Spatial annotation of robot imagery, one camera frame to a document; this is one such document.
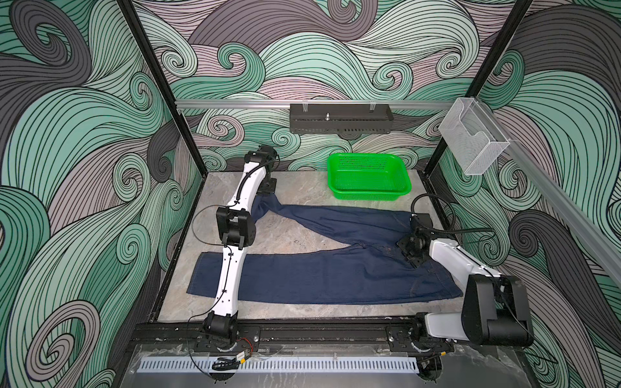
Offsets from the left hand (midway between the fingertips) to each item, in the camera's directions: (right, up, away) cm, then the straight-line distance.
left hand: (264, 190), depth 99 cm
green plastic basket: (+46, +7, +18) cm, 50 cm away
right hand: (+54, -23, -9) cm, 60 cm away
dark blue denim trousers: (+41, -28, -12) cm, 51 cm away
